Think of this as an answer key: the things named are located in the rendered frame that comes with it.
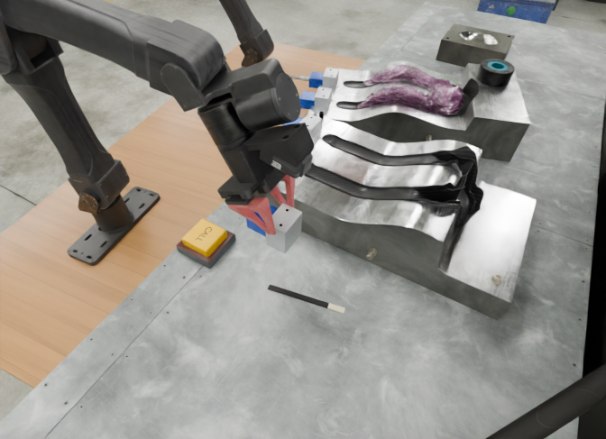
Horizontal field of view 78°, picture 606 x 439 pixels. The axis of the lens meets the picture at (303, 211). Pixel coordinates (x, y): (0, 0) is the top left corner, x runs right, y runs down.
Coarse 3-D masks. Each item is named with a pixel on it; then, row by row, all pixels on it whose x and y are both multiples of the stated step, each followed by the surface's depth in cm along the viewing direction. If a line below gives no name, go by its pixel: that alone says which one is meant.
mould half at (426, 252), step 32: (352, 128) 84; (320, 160) 77; (352, 160) 77; (256, 192) 75; (320, 192) 71; (512, 192) 74; (320, 224) 71; (352, 224) 66; (384, 224) 61; (416, 224) 59; (448, 224) 59; (480, 224) 69; (512, 224) 69; (384, 256) 67; (416, 256) 62; (448, 256) 64; (480, 256) 64; (512, 256) 64; (448, 288) 64; (480, 288) 60; (512, 288) 60
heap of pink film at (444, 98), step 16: (368, 80) 103; (384, 80) 97; (416, 80) 96; (432, 80) 96; (448, 80) 95; (368, 96) 93; (384, 96) 90; (400, 96) 89; (416, 96) 88; (432, 96) 90; (448, 96) 91; (432, 112) 89; (448, 112) 90
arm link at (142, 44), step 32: (0, 0) 41; (32, 0) 41; (64, 0) 41; (96, 0) 42; (0, 32) 43; (32, 32) 44; (64, 32) 43; (96, 32) 42; (128, 32) 41; (160, 32) 42; (192, 32) 43; (0, 64) 47; (128, 64) 43; (160, 64) 41; (192, 64) 40
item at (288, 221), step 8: (272, 208) 59; (280, 208) 58; (288, 208) 58; (272, 216) 57; (280, 216) 57; (288, 216) 57; (296, 216) 57; (248, 224) 59; (256, 224) 58; (280, 224) 56; (288, 224) 56; (296, 224) 57; (256, 232) 60; (264, 232) 58; (280, 232) 55; (288, 232) 55; (296, 232) 59; (272, 240) 58; (280, 240) 56; (288, 240) 57; (280, 248) 58; (288, 248) 59
